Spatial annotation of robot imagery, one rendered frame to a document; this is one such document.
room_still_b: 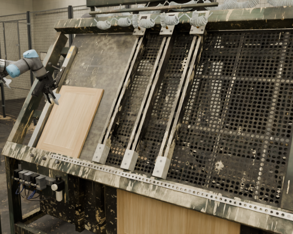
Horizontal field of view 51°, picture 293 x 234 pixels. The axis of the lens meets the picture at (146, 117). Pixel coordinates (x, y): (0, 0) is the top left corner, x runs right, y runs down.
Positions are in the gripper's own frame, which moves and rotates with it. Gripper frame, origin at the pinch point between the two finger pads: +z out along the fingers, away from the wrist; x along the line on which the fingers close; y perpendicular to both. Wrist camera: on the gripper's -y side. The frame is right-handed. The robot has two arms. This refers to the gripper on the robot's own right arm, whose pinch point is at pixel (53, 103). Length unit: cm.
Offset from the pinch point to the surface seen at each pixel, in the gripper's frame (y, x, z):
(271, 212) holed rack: 11, -128, 54
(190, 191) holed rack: 5, -86, 51
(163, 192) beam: -1, -71, 53
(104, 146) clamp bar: 8.7, -19.9, 38.1
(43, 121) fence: 10, 51, 31
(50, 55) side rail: 59, 79, -1
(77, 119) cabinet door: 21.5, 19.1, 31.7
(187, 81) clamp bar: 61, -61, 15
